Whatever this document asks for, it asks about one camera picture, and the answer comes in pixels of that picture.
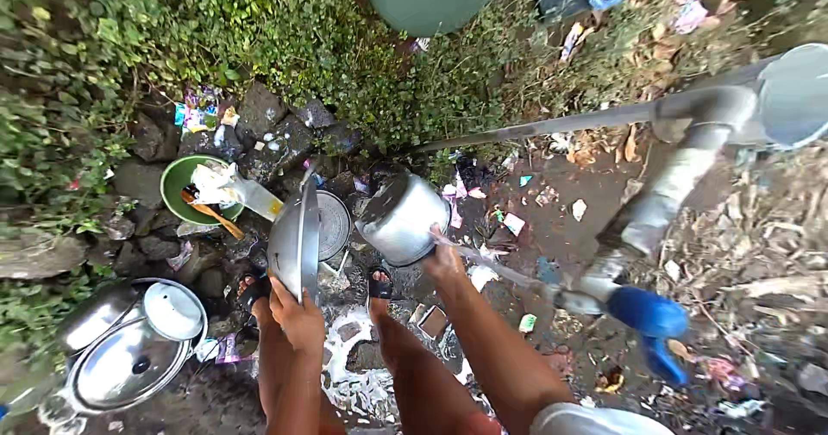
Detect person's right hand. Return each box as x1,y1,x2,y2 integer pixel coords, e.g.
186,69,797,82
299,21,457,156
423,223,466,288

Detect person's left hand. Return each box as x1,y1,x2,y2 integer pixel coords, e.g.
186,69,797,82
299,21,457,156
268,271,326,356

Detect silver aluminium cooking pot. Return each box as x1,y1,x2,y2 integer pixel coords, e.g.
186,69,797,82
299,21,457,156
355,172,452,268

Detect silver metal wok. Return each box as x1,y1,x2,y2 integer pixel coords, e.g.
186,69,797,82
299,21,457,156
267,162,320,304

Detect grey pipe with elbow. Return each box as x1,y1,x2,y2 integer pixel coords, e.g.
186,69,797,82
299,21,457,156
576,84,759,301

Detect person's right forearm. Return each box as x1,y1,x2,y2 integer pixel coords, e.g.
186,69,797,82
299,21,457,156
435,268,676,435

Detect person's left forearm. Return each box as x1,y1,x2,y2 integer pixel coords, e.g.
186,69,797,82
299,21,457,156
266,341,326,435

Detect purple plastic wrapper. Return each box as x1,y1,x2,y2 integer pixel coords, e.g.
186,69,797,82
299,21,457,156
215,333,254,365

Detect round grey metal lid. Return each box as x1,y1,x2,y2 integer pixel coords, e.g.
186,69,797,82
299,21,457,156
316,190,353,263

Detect large shiny metal bowl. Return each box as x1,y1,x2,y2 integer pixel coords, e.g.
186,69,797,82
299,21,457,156
66,277,209,416

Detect clear packet with yellow patch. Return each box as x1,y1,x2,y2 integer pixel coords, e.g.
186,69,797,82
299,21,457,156
234,178,285,222

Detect small round silver lid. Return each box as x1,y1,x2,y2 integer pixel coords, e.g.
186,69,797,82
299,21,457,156
143,282,204,342

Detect white crumpled plastic bag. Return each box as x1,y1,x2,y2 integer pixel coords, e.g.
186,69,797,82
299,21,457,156
190,161,242,208

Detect person's legs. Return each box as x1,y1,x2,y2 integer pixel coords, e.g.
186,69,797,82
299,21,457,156
237,266,503,435

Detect green plastic basin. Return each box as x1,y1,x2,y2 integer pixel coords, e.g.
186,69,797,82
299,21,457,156
160,154,246,226

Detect long thin grey pipe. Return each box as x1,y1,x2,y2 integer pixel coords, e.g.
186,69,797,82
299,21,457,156
404,55,780,156

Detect pile of dark rocks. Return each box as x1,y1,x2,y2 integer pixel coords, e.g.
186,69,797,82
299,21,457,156
107,82,363,300

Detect silver lid with black knob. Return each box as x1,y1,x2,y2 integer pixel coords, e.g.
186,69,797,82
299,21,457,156
68,317,194,414

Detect shiny steel pot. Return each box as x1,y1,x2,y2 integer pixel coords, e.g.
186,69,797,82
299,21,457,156
60,284,144,353

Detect pile of colourful plastic wrappers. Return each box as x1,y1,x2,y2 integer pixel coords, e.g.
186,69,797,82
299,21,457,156
173,86,239,133

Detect blue plastic faucet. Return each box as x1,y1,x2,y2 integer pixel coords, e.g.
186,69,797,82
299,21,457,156
556,285,690,387

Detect large green barrel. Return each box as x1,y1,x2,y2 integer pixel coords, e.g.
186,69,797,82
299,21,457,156
362,0,528,39

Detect green leafy plants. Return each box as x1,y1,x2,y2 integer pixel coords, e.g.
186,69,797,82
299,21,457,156
0,0,557,397

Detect heap of dry plant debris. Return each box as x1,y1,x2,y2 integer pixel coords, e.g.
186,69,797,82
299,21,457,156
666,144,828,371

